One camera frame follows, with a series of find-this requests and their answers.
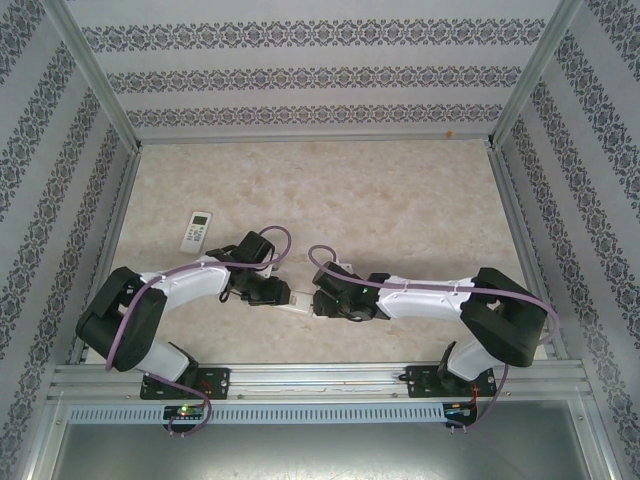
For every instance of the white remote with label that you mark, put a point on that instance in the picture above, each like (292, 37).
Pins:
(302, 302)

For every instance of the white remote with display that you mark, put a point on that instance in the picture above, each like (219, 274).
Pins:
(196, 235)

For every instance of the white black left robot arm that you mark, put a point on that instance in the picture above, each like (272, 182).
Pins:
(185, 282)

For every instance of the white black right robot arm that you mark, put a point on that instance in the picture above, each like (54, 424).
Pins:
(425, 302)

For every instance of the small green circuit board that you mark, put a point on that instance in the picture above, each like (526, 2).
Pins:
(185, 412)
(457, 409)

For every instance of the grey metal panel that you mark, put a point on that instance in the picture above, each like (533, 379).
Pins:
(320, 452)

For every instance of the small orange sticker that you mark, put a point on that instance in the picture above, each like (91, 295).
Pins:
(450, 133)

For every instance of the wide aluminium base rail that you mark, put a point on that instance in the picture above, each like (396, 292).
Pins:
(310, 380)

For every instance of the aluminium table edge rail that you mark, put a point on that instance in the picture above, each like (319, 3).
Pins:
(116, 225)
(300, 137)
(518, 225)

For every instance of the aluminium frame side rail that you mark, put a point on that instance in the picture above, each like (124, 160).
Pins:
(597, 435)
(47, 435)

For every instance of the aluminium frame corner post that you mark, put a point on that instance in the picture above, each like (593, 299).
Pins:
(100, 75)
(529, 75)

